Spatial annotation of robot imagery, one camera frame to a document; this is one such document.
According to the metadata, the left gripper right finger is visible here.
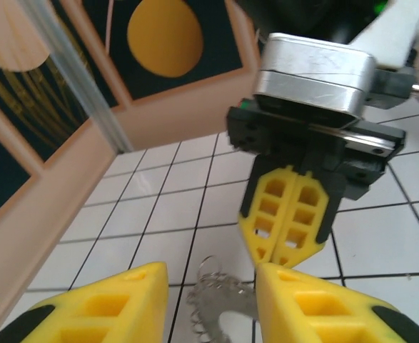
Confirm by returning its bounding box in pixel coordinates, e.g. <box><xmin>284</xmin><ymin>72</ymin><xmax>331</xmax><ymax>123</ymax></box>
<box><xmin>256</xmin><ymin>262</ymin><xmax>419</xmax><ymax>343</ymax></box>

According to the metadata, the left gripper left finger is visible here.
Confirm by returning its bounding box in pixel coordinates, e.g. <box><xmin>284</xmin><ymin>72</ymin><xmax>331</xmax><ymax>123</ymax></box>
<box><xmin>0</xmin><ymin>261</ymin><xmax>169</xmax><ymax>343</ymax></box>

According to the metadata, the metal disc keyring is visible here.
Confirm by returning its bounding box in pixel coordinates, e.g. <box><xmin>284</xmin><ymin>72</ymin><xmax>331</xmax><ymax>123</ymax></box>
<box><xmin>186</xmin><ymin>255</ymin><xmax>263</xmax><ymax>343</ymax></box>

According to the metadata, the left aluminium frame post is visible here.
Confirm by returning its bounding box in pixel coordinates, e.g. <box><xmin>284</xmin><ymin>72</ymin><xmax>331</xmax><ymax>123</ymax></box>
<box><xmin>29</xmin><ymin>0</ymin><xmax>136</xmax><ymax>154</ymax></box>

